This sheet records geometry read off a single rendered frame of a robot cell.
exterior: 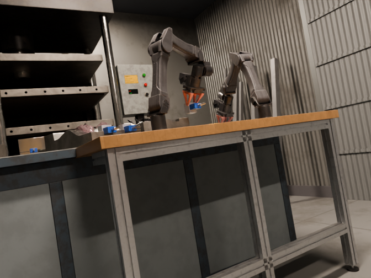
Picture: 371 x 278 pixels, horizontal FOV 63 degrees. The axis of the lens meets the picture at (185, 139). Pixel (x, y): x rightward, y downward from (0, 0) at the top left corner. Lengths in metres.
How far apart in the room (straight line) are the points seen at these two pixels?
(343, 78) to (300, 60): 0.57
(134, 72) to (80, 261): 1.57
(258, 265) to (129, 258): 0.54
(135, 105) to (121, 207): 1.55
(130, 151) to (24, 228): 0.59
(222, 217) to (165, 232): 0.33
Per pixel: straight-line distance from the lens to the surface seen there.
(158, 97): 1.25
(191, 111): 1.58
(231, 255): 1.77
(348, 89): 3.25
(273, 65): 3.61
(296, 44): 3.68
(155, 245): 1.54
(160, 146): 1.05
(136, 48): 4.61
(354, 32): 3.26
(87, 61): 2.45
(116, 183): 0.99
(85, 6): 2.46
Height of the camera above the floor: 0.71
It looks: 2 degrees up
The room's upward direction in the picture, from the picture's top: 9 degrees counter-clockwise
